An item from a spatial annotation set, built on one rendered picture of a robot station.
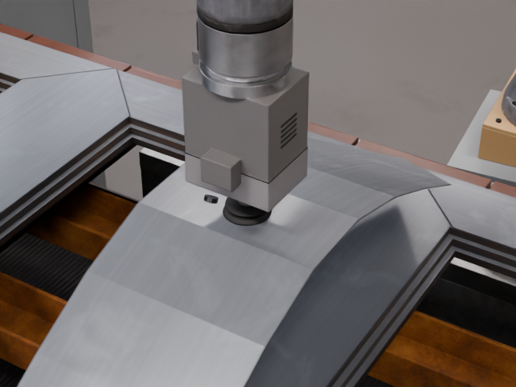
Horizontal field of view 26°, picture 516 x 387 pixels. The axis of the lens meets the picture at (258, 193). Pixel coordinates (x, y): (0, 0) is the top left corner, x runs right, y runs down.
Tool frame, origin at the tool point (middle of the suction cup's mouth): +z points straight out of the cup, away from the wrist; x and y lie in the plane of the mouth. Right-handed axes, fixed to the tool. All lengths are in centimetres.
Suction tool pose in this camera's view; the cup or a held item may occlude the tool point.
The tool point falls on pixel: (247, 222)
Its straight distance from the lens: 99.4
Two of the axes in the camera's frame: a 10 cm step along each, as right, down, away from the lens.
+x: 5.4, -5.0, 6.8
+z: 0.0, 8.1, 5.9
